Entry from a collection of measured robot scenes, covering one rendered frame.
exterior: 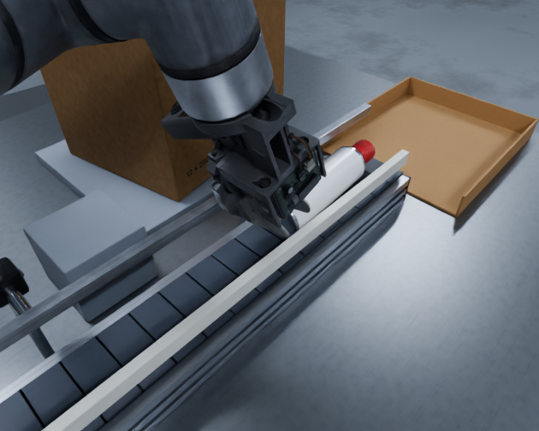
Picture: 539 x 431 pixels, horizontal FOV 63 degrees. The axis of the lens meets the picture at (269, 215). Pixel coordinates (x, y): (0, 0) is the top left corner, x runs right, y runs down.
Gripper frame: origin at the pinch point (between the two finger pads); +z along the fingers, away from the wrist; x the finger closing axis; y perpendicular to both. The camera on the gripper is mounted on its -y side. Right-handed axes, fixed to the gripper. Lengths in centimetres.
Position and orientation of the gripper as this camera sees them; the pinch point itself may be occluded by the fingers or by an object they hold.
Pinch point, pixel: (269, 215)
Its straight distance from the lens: 51.0
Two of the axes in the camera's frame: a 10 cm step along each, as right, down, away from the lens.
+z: 2.4, 5.3, 8.1
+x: 6.4, -7.1, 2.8
